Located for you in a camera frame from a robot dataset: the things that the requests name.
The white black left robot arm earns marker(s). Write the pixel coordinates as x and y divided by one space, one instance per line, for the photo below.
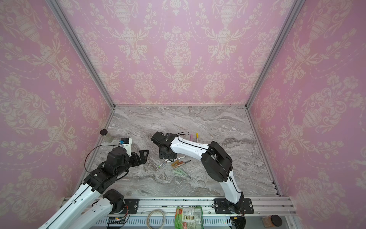
93 201

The green snack packet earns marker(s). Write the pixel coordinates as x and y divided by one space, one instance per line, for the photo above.
189 218

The small jar black lid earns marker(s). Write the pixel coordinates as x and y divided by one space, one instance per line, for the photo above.
106 136

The brown pen cap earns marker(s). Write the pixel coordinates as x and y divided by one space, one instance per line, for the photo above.
174 163

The brown jar black lid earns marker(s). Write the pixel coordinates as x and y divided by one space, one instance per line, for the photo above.
272 221

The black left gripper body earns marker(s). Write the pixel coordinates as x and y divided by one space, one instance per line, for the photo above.
134 160

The aluminium corner frame post right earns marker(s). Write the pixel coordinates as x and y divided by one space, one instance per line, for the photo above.
283 33

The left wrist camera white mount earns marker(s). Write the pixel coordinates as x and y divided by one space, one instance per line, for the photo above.
126 143

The orange brown pen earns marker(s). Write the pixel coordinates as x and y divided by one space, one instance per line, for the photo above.
180 164

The pale green pen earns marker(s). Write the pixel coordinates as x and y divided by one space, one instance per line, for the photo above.
183 173

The aluminium corner frame post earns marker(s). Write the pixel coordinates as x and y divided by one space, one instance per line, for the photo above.
283 33
77 45

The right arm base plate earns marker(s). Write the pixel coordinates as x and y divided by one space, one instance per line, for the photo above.
223 206

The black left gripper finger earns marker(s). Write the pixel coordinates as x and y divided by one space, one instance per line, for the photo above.
141 160
144 153

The aluminium corner frame post left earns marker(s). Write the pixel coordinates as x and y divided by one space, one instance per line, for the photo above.
77 45

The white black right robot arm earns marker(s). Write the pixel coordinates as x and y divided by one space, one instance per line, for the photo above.
217 163

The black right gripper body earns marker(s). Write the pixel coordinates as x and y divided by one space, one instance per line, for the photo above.
165 147

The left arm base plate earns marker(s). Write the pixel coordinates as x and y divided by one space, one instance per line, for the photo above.
126 206

